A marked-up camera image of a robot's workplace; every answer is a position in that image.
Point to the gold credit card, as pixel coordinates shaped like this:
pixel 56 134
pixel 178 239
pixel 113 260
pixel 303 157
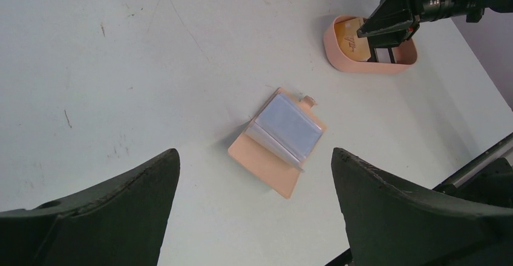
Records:
pixel 354 47

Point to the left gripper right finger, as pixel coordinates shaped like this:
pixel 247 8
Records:
pixel 392 221

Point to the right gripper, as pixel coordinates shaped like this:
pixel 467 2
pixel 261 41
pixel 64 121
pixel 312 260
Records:
pixel 392 23

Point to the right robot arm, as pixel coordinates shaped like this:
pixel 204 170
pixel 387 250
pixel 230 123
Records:
pixel 473 10

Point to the beige leather card holder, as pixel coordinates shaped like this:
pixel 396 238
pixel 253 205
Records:
pixel 278 140

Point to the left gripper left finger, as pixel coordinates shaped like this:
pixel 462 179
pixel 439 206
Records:
pixel 121 221

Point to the pink oval tray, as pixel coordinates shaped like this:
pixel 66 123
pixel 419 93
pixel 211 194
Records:
pixel 406 54

